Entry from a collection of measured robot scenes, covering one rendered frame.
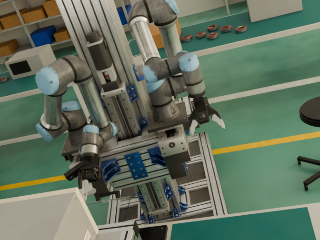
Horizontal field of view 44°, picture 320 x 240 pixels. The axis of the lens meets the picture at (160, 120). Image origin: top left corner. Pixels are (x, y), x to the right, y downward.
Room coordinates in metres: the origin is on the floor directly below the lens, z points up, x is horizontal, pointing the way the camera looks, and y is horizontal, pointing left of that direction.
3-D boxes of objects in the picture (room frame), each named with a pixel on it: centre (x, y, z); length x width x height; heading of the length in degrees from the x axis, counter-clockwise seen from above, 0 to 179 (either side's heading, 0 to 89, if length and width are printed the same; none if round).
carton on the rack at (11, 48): (8.43, 2.53, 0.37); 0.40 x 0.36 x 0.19; 164
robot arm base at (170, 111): (1.97, -0.04, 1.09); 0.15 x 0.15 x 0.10
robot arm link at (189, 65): (1.48, -0.18, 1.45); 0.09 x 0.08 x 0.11; 0
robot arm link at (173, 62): (1.57, -0.16, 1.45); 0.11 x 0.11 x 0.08; 0
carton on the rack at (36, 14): (8.16, 1.60, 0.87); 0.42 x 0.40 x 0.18; 73
